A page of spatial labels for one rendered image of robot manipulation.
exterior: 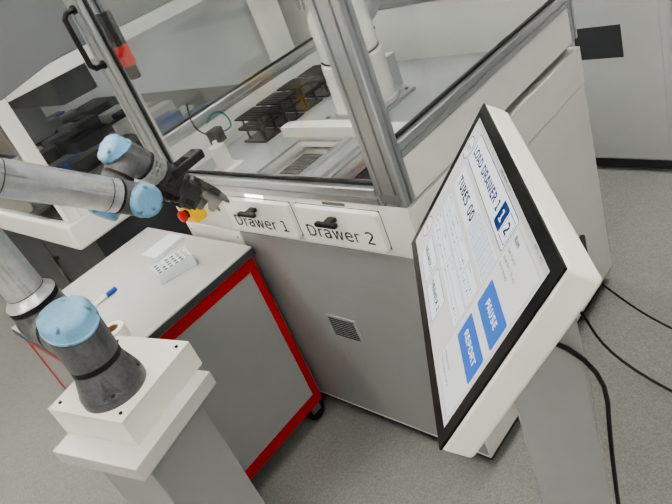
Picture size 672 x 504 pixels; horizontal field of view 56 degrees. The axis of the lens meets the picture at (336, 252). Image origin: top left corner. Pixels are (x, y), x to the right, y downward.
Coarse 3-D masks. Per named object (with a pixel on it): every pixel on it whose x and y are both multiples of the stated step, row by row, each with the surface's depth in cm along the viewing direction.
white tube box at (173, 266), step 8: (184, 248) 202; (168, 256) 201; (176, 256) 199; (184, 256) 197; (192, 256) 196; (168, 264) 197; (176, 264) 194; (184, 264) 195; (192, 264) 197; (160, 272) 194; (168, 272) 194; (176, 272) 195; (160, 280) 193; (168, 280) 194
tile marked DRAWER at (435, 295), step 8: (432, 280) 107; (440, 280) 103; (432, 288) 106; (440, 288) 102; (432, 296) 104; (440, 296) 101; (432, 304) 103; (440, 304) 100; (432, 312) 102; (432, 320) 101
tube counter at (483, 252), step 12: (468, 216) 100; (480, 216) 95; (468, 228) 98; (480, 228) 94; (480, 240) 92; (480, 252) 91; (492, 252) 87; (480, 264) 89; (492, 264) 85; (480, 276) 88
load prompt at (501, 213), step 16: (480, 144) 105; (480, 160) 103; (480, 176) 100; (496, 176) 94; (480, 192) 98; (496, 192) 92; (496, 208) 90; (512, 208) 85; (496, 224) 88; (512, 224) 83; (496, 240) 87
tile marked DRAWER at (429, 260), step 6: (432, 240) 114; (426, 246) 116; (432, 246) 113; (426, 252) 115; (432, 252) 112; (426, 258) 114; (432, 258) 110; (426, 264) 113; (432, 264) 109; (426, 270) 112; (432, 270) 108; (426, 276) 111
